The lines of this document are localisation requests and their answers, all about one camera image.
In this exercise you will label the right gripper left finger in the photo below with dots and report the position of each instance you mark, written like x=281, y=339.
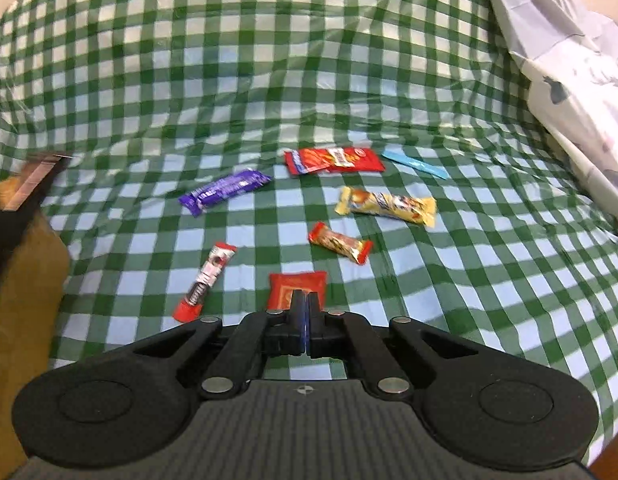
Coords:
x=244, y=349

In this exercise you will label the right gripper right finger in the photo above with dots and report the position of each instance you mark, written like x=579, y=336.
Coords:
x=350, y=338

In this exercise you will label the red square snack packet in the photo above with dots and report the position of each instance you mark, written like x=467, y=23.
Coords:
x=282, y=286

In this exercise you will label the purple chocolate bar wrapper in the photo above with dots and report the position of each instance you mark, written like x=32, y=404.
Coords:
x=218, y=191

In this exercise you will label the yellow snack bar wrapper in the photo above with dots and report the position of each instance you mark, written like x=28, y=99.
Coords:
x=420, y=211

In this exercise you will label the red white black snack stick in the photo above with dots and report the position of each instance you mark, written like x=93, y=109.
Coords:
x=192, y=303

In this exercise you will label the small red orange candy bar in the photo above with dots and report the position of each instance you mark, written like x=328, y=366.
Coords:
x=344, y=245

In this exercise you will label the red wide snack packet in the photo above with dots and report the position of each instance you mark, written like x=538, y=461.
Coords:
x=315, y=160

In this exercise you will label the light blue stick packet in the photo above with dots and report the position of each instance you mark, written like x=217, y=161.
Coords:
x=416, y=164

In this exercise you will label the green checkered cloth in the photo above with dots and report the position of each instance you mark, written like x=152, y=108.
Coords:
x=153, y=99

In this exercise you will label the brown cardboard box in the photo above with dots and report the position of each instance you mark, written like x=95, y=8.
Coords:
x=34, y=264

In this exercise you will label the white grey patterned sheet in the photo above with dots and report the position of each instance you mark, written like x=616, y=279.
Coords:
x=570, y=56

